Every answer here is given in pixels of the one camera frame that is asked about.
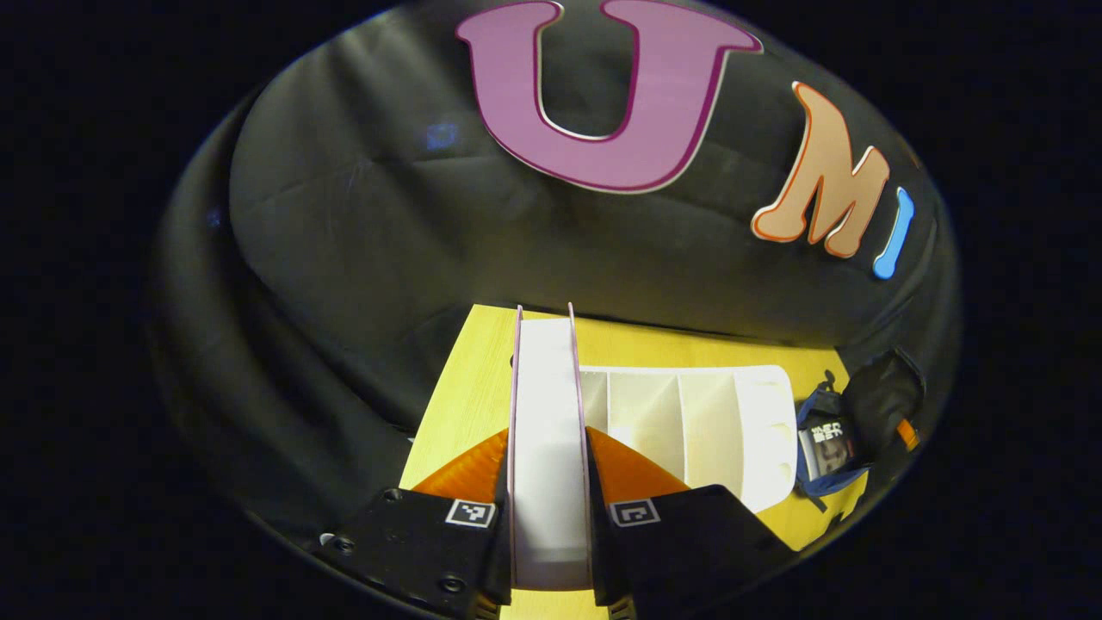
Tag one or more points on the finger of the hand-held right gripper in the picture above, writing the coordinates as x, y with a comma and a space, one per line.
908, 435

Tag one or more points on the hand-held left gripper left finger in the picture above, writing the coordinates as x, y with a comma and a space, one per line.
413, 534

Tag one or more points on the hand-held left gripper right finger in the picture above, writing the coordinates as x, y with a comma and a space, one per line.
689, 538

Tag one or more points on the blue schoolbag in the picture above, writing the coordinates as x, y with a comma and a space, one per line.
814, 486

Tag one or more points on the white plastic bookshelf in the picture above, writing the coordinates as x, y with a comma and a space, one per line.
715, 422

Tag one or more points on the pink book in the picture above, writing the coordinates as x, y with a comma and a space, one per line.
547, 430

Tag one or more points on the black backdrop cloth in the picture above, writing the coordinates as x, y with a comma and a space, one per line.
344, 258

